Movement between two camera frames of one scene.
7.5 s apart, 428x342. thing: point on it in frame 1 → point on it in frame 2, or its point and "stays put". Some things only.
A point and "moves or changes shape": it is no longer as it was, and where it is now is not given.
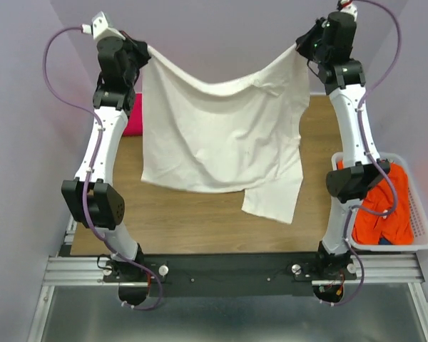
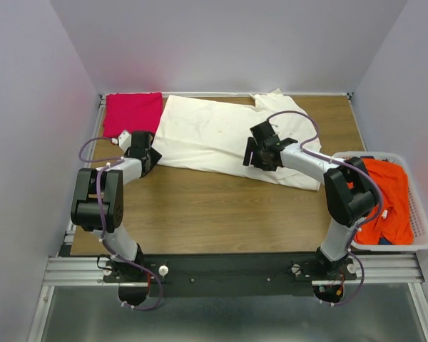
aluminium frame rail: x=67 y=270 stays put
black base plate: x=227 y=276 stays put
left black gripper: x=139 y=50 → x=152 y=157
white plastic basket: x=422 y=231 stays put
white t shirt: x=238 y=134 moves or changes shape
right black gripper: x=305 y=40 → x=252 y=151
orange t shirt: x=384 y=211 stays put
